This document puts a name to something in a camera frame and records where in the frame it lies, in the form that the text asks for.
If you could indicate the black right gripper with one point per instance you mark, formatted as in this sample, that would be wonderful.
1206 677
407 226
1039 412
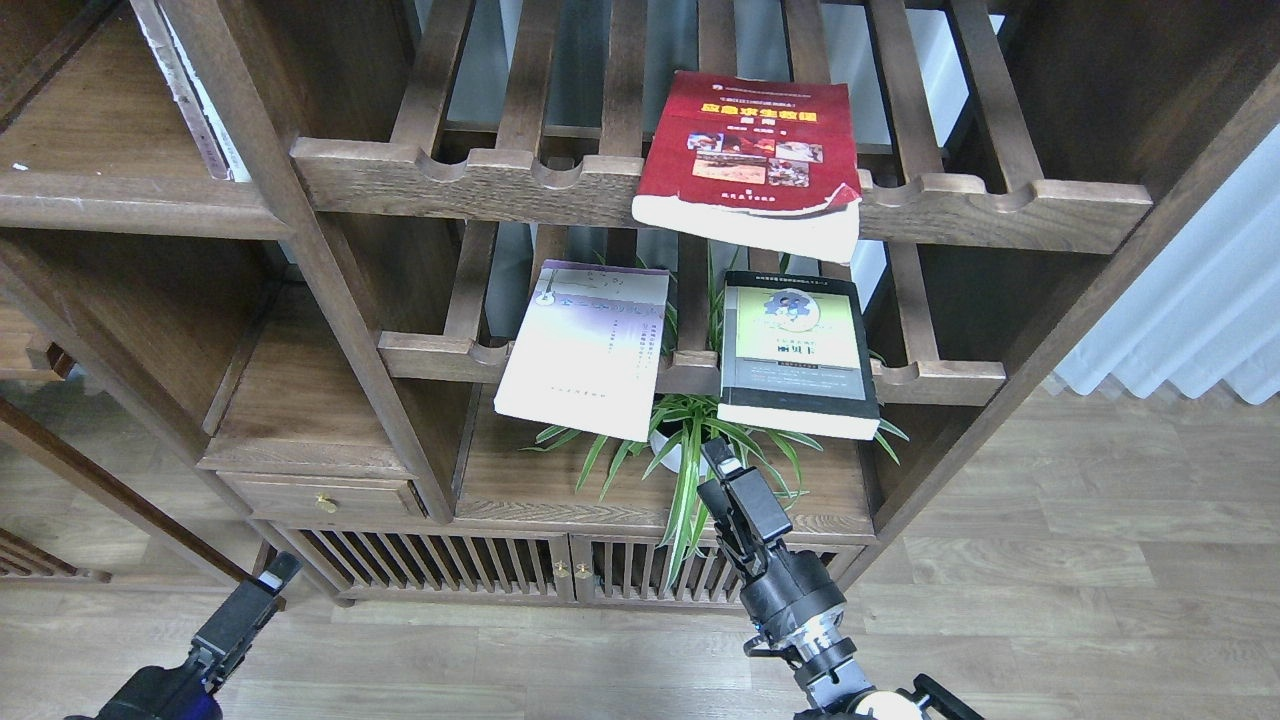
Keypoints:
790 597

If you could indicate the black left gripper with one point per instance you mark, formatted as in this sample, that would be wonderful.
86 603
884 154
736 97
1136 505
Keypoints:
218 648

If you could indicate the green grey cover book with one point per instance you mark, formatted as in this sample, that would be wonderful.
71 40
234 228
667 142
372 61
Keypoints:
795 356

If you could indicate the green spider plant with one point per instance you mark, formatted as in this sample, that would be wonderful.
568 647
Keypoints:
688 516

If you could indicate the white plant pot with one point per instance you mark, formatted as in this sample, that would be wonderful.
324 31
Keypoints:
667 443

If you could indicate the wooden furniture at left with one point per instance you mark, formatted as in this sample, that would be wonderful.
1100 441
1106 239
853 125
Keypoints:
85 483

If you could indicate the white purple cover book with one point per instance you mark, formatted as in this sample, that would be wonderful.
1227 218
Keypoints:
587 353

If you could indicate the red cover book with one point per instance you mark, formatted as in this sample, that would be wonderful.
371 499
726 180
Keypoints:
768 165

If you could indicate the dark wooden bookshelf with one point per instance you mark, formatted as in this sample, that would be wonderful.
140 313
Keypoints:
321 330

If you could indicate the upright white book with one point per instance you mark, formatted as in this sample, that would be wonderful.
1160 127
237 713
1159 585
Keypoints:
214 143

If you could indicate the white curtain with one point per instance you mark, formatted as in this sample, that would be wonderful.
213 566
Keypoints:
1206 310

